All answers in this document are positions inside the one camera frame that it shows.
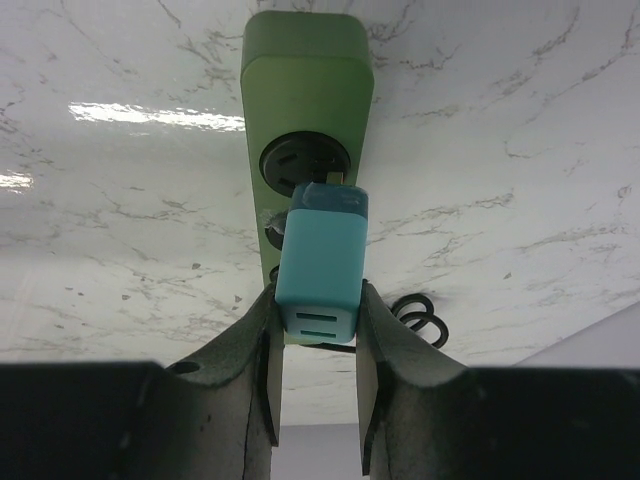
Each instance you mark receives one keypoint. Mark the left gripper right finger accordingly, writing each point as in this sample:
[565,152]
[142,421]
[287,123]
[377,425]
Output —
[423,415]

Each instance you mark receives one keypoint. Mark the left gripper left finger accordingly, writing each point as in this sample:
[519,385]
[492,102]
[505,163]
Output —
[214,414]

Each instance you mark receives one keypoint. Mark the teal plug adapter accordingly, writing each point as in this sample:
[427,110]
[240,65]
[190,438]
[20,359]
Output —
[321,270]

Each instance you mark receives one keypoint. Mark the green power strip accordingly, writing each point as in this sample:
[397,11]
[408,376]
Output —
[307,86]

